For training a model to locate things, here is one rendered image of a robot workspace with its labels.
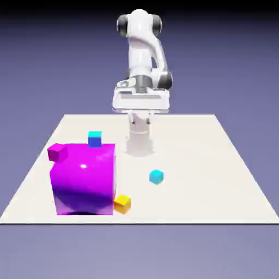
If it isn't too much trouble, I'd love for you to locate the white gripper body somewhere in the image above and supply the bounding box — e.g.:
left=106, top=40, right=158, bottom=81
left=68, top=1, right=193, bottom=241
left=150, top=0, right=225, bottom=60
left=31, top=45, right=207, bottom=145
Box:
left=112, top=86, right=171, bottom=114

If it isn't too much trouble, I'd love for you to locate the small cyan cube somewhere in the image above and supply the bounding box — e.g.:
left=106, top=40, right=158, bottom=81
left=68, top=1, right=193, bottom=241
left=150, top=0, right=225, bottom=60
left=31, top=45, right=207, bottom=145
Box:
left=149, top=168, right=165, bottom=185
left=87, top=130, right=103, bottom=149

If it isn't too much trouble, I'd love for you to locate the small magenta cube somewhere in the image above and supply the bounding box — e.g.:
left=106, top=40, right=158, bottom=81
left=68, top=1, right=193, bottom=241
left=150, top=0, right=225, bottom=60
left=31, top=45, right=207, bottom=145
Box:
left=47, top=142, right=69, bottom=162

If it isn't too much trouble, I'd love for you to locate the small yellow cube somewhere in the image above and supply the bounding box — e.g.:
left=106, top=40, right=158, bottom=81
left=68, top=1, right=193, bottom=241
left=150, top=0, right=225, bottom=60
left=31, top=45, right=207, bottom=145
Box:
left=113, top=194, right=132, bottom=215

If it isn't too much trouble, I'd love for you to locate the large magenta box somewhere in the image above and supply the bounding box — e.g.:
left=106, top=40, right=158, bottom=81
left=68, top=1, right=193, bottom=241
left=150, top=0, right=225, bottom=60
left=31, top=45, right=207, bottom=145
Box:
left=49, top=142, right=117, bottom=216

